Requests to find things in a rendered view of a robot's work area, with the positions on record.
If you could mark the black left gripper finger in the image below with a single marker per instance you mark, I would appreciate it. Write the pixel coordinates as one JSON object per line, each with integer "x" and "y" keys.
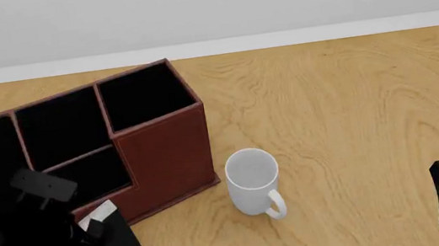
{"x": 98, "y": 237}

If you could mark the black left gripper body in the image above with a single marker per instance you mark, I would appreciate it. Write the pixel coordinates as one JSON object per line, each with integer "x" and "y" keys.
{"x": 73, "y": 234}

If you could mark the red-brown desk caddy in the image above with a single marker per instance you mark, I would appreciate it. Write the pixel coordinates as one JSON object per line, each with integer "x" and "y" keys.
{"x": 165, "y": 159}

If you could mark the small flat plate on stalk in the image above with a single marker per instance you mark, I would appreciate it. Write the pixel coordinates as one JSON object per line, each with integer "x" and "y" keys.
{"x": 43, "y": 185}

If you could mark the white mug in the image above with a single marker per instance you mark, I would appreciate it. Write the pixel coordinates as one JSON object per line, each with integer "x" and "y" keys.
{"x": 250, "y": 195}

